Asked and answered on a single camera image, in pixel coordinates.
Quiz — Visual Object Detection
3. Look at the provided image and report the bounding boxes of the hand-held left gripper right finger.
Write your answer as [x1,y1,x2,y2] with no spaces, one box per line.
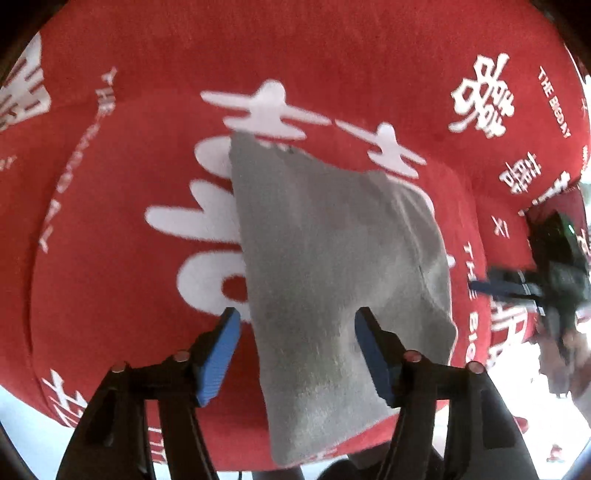
[353,306,539,480]

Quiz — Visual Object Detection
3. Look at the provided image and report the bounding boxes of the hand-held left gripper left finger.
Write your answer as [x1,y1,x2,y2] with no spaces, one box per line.
[65,307,242,480]

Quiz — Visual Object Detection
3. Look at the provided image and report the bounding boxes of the red printed blanket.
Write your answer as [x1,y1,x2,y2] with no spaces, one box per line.
[0,0,591,474]

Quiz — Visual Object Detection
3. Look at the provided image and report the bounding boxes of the grey knit garment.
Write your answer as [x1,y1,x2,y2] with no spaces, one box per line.
[228,131,459,467]

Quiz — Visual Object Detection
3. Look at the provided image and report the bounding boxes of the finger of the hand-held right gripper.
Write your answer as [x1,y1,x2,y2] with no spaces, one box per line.
[468,268,543,302]

